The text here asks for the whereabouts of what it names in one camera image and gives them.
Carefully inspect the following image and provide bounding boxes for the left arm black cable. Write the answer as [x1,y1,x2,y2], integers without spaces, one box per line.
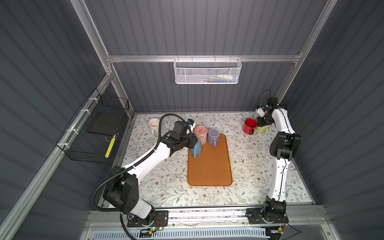
[90,113,187,240]

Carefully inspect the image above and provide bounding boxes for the light green mug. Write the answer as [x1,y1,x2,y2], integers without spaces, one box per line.
[257,126,270,134]

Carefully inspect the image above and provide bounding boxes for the black wire basket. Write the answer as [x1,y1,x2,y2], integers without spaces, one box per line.
[57,90,130,163]

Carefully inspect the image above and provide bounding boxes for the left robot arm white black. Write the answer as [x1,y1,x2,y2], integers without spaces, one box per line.
[91,114,198,224]

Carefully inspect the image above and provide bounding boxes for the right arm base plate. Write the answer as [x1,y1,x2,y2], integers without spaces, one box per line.
[245,208,289,225]

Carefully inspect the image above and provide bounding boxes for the yellow marker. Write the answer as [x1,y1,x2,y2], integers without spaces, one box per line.
[105,135,117,159]

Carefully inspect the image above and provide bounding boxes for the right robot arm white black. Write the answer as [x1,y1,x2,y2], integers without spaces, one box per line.
[257,97,301,223]

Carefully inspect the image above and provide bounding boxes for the white wire basket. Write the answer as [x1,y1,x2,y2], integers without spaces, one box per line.
[173,58,242,85]

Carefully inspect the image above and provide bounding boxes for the white mug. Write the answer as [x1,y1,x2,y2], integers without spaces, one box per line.
[149,118,160,136]

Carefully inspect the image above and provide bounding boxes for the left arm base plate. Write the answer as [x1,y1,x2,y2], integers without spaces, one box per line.
[127,210,169,228]

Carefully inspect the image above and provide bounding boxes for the orange plastic tray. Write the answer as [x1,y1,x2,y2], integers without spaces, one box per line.
[187,134,233,187]

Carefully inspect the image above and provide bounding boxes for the red mug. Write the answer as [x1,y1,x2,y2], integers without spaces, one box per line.
[243,118,258,135]

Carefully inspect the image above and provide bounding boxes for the pink ghost pattern mug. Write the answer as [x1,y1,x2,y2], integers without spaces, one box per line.
[195,126,208,145]

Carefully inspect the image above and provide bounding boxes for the purple mug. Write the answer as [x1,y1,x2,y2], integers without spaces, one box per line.
[207,129,220,147]

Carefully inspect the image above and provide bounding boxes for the pens in white basket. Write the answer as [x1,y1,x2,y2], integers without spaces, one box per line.
[198,75,238,84]

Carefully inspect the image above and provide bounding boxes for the blue textured mug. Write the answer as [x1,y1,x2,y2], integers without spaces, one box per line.
[191,140,203,159]

